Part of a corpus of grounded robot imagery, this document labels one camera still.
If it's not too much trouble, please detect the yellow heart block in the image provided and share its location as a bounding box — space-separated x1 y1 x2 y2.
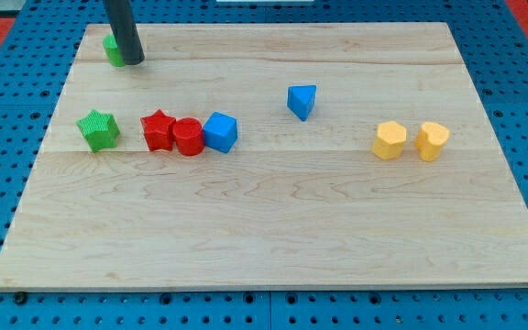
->
414 122 450 161

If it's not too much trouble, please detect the red star block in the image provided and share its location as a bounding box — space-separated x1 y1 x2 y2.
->
140 109 176 151

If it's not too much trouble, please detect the light wooden board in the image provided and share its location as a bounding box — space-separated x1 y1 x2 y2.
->
0 22 528 292

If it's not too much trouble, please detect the blue cube block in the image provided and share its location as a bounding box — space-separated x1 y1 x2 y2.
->
203 112 237 153

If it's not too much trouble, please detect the yellow hexagon block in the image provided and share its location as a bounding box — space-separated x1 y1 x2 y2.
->
371 121 407 160

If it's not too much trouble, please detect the green cylinder block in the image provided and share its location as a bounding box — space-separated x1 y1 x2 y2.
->
103 34 126 67

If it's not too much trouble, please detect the green star block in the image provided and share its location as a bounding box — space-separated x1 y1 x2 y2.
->
76 109 120 152

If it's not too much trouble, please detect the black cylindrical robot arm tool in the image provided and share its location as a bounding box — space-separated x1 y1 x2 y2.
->
103 0 145 65

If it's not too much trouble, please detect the blue triangle block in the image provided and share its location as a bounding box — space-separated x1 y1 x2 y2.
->
287 85 317 122

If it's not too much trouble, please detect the red cylinder block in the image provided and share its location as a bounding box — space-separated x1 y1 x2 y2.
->
172 117 204 156

